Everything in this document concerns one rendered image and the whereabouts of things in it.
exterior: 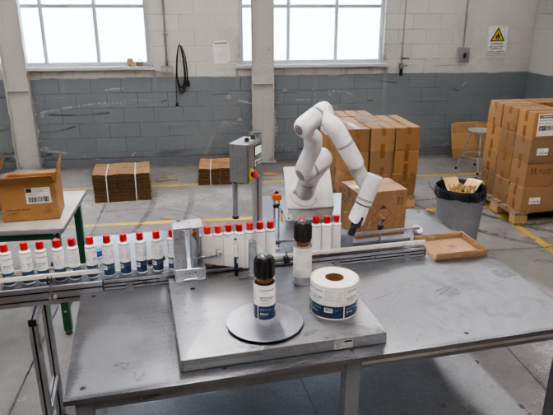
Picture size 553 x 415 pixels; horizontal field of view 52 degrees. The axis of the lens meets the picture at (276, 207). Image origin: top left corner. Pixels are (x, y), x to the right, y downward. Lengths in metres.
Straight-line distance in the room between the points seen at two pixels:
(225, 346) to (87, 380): 0.50
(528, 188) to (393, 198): 3.08
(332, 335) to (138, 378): 0.74
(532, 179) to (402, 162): 1.28
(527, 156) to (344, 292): 4.00
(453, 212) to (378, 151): 1.39
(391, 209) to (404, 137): 3.00
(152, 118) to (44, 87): 1.43
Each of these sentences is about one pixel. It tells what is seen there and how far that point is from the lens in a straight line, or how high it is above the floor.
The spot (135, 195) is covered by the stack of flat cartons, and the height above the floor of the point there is 0.06.
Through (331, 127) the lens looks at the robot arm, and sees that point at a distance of 2.78.
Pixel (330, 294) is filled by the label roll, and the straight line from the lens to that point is 2.31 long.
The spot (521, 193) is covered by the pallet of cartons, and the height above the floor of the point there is 0.33.
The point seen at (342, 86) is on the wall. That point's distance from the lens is 8.25.
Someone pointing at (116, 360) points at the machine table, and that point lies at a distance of 2.29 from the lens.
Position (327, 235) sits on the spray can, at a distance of 2.90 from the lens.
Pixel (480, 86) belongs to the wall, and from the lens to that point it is 8.98.
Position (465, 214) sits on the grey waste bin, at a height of 0.42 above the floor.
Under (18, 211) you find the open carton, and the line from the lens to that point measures 3.99.
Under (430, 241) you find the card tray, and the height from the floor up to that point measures 0.83.
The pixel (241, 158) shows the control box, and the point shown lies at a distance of 2.69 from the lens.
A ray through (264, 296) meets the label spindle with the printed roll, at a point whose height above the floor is 1.02.
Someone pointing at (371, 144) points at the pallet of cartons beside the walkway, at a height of 0.72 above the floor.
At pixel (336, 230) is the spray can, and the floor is 1.01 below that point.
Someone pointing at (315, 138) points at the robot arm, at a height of 1.44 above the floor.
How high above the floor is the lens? 2.07
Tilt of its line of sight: 19 degrees down
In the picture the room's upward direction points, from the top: straight up
